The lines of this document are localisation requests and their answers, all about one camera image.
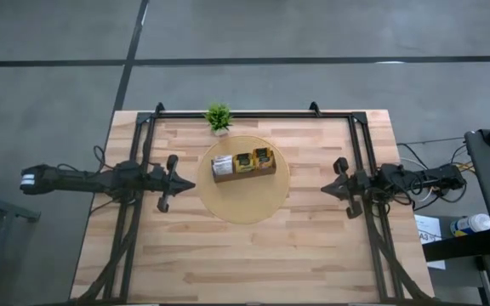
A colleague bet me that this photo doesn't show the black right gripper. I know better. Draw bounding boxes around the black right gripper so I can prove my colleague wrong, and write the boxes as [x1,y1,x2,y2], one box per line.
[320,156,373,220]

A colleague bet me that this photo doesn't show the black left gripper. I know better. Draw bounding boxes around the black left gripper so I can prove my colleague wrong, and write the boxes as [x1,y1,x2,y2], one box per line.
[149,154,197,214]

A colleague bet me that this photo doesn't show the white paper sheet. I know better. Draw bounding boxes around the white paper sheet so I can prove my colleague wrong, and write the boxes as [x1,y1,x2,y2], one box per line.
[413,213,447,271]

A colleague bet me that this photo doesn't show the brown wooden tea box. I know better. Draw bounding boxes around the brown wooden tea box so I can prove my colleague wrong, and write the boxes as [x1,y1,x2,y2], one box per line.
[210,146,278,184]

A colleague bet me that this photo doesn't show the white orange tea bag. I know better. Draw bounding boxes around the white orange tea bag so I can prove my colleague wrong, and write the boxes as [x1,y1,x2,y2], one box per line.
[212,155,234,177]

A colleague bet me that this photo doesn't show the green foil tea bag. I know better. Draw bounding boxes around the green foil tea bag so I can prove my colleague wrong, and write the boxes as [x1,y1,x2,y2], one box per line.
[233,151,255,174]

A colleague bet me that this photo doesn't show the red peach tea bag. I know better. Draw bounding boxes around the red peach tea bag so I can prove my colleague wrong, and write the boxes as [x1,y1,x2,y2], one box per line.
[252,146,276,170]

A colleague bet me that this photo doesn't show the black metal table frame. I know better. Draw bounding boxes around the black metal table frame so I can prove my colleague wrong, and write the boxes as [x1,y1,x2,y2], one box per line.
[70,101,436,305]

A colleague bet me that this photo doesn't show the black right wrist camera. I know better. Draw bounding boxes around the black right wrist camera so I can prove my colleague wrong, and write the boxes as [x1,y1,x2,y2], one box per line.
[354,169,372,188]

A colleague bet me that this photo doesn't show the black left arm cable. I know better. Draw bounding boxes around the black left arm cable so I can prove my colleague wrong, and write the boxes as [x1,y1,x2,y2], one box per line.
[55,144,121,178]

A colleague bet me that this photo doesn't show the small green potted plant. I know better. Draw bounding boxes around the small green potted plant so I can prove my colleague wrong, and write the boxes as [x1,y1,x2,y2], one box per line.
[203,101,233,137]

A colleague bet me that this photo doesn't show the white plastic bottle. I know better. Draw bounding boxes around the white plastic bottle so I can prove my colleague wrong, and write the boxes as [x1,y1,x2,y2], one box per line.
[449,212,490,238]

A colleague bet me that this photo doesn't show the grey metal stand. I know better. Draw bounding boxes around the grey metal stand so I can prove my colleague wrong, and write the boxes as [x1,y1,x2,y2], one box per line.
[0,169,42,306]

